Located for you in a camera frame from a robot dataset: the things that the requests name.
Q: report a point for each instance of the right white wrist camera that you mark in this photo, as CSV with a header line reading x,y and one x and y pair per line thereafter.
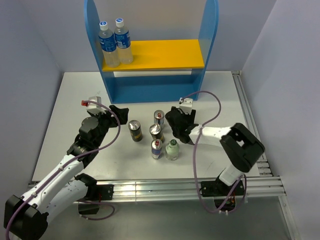
x,y
185,105

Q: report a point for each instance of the near red bull can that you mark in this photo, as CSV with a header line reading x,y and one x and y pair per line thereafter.
x,y
156,149

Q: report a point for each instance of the black yellow can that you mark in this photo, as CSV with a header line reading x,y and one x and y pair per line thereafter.
x,y
156,132
135,130

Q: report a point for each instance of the red bull can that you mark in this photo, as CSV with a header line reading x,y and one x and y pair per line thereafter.
x,y
156,149
159,118

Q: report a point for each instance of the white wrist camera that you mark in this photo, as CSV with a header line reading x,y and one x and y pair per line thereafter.
x,y
94,106
185,105

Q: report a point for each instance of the aluminium front rail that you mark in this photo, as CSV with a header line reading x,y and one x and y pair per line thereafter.
x,y
185,189

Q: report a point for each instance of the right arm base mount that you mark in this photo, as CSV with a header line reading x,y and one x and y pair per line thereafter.
x,y
226,198

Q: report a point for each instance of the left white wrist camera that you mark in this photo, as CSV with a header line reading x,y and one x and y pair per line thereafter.
x,y
94,106

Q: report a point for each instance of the aluminium side rail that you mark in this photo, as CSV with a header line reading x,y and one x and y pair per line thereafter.
x,y
262,164

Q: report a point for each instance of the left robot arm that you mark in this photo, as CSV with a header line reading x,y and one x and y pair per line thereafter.
x,y
28,216

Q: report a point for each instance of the right plastic water bottle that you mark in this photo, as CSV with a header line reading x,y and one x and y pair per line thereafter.
x,y
123,40

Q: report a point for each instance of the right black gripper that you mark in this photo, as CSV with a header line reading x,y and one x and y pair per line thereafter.
x,y
191,117

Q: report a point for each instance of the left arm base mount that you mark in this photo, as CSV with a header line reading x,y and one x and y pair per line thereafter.
x,y
90,203

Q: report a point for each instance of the plastic water bottle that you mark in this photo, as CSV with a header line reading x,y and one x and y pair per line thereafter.
x,y
108,45
123,40

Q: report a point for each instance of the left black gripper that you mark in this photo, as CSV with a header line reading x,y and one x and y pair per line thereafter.
x,y
121,112

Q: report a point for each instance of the green-capped glass bottle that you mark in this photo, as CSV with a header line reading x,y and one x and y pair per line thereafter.
x,y
172,149

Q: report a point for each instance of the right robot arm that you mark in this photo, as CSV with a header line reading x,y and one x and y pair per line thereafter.
x,y
240,145

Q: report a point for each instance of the blue and yellow shelf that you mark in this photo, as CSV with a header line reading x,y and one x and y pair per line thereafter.
x,y
162,70

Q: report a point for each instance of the left plastic water bottle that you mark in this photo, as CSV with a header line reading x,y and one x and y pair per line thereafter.
x,y
108,45

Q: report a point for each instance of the far red bull can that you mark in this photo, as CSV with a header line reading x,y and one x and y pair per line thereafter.
x,y
159,118

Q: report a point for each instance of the left black yellow can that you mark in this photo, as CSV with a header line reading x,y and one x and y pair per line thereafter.
x,y
135,130

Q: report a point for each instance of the centre black yellow can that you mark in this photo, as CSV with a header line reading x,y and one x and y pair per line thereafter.
x,y
156,132

